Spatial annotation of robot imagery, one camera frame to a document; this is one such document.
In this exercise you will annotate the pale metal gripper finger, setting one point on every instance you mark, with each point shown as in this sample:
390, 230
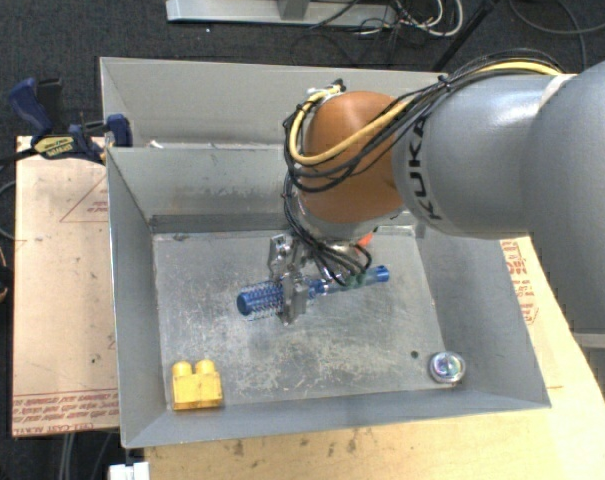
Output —
294, 303
278, 253

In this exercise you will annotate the blue round hair brush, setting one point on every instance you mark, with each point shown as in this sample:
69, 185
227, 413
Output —
256, 299

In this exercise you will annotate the small orange thing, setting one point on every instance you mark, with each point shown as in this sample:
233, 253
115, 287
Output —
365, 240

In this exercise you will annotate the grey metal bin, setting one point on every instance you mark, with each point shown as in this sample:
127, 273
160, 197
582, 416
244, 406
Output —
342, 353

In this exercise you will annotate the yellow toy brick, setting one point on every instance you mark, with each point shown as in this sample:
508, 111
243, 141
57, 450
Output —
197, 385

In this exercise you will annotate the shiny round glass thing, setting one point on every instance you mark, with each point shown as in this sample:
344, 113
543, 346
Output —
447, 368

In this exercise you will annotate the brown cardboard board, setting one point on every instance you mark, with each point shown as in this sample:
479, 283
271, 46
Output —
62, 288

